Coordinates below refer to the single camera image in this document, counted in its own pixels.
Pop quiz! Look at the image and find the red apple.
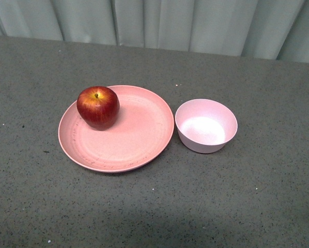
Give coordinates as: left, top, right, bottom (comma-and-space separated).
76, 86, 120, 131

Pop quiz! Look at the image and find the pink plate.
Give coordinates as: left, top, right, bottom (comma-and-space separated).
58, 85, 174, 173

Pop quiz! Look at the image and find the pink bowl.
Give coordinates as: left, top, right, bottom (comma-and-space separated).
175, 99, 238, 153

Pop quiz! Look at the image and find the white curtain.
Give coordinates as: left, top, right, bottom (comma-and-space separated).
0, 0, 309, 63

